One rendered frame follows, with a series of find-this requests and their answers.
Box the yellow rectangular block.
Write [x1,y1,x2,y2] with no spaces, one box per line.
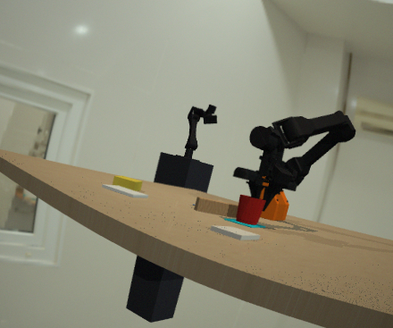
[113,176,142,191]

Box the white flat square pad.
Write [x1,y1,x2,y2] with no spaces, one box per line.
[102,184,148,198]

